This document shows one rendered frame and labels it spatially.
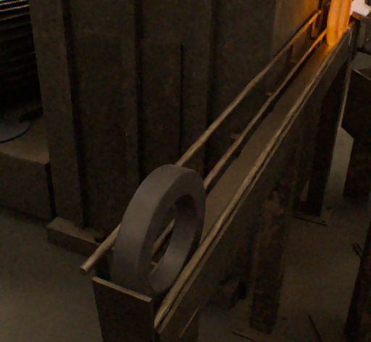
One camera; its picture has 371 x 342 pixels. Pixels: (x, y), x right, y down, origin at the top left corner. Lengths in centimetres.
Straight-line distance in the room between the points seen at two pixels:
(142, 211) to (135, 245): 4
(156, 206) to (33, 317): 99
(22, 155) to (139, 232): 127
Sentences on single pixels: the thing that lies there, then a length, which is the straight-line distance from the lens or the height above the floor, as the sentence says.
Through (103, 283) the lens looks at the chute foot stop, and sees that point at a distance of 53.
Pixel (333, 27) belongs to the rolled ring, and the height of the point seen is 73.
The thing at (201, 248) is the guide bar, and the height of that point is 62.
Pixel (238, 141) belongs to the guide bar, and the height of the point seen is 64.
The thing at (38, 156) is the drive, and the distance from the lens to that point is 171.
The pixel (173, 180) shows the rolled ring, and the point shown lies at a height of 75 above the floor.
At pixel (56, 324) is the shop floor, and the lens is 142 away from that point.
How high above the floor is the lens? 101
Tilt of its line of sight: 27 degrees down
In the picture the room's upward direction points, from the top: 1 degrees clockwise
